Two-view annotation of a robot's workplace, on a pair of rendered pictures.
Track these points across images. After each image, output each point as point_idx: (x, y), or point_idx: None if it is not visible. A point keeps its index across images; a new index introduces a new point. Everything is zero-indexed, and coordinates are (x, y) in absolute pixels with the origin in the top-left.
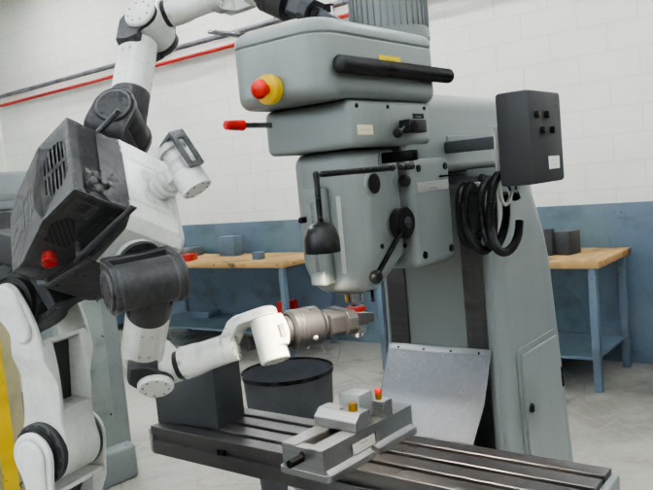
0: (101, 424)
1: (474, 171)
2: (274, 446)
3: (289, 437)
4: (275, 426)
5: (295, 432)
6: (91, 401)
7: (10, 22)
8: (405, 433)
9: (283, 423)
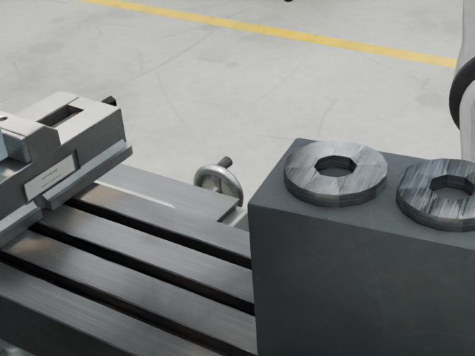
0: (464, 92)
1: None
2: (151, 214)
3: (124, 245)
4: (159, 292)
5: (109, 263)
6: (462, 28)
7: None
8: None
9: (141, 305)
